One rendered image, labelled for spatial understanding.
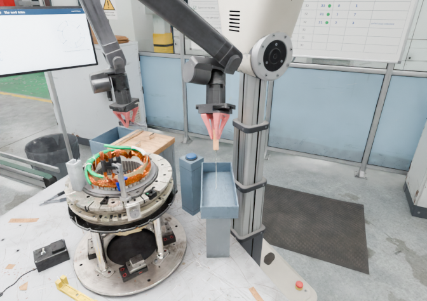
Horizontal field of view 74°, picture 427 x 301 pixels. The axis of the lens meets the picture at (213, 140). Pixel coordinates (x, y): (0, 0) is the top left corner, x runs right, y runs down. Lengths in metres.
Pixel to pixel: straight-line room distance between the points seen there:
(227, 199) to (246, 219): 0.36
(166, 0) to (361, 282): 1.97
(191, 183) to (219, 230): 0.24
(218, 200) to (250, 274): 0.28
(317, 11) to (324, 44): 0.29
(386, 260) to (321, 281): 0.52
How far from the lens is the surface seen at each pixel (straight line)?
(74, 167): 0.86
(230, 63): 0.77
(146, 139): 1.22
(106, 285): 1.02
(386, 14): 2.80
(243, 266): 1.05
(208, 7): 3.04
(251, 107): 1.01
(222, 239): 1.00
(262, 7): 0.87
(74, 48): 1.90
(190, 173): 1.10
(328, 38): 2.79
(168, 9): 0.65
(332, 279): 2.14
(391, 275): 2.32
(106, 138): 1.34
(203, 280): 1.01
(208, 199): 0.90
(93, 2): 1.03
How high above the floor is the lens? 1.58
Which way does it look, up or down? 26 degrees down
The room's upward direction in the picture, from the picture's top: straight up
